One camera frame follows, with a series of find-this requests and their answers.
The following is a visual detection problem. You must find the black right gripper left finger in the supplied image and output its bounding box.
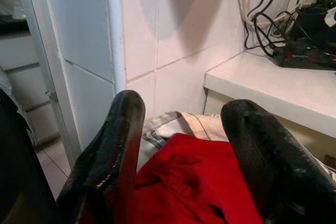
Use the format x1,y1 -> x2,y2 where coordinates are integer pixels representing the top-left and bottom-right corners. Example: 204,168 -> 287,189
56,89 -> 146,224

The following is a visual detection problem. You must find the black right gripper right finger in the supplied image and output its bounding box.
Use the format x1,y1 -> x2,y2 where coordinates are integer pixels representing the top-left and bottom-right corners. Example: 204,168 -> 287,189
220,99 -> 336,224

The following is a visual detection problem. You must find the white grey laundry bag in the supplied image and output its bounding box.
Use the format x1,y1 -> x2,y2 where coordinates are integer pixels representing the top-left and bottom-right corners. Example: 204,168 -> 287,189
136,111 -> 229,175

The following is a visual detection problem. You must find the red garment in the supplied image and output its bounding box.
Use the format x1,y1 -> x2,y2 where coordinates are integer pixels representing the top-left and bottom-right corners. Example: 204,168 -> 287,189
115,133 -> 264,224

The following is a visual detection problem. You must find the dark garment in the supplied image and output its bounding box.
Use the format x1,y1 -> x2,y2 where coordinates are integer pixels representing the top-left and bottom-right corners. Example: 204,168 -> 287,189
0,87 -> 57,224

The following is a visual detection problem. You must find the black power strip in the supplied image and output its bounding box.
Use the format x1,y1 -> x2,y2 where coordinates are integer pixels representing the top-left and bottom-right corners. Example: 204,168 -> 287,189
272,45 -> 336,71

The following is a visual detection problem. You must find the white drawer cabinet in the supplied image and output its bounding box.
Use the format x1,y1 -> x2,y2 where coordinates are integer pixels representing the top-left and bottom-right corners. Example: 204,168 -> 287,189
0,31 -> 61,148

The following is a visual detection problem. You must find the black bag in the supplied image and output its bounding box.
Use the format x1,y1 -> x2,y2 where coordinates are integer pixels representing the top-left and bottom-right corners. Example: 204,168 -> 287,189
296,0 -> 336,51

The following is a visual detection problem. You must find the white door frame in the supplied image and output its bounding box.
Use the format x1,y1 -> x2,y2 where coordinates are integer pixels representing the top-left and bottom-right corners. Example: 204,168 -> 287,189
12,0 -> 82,168

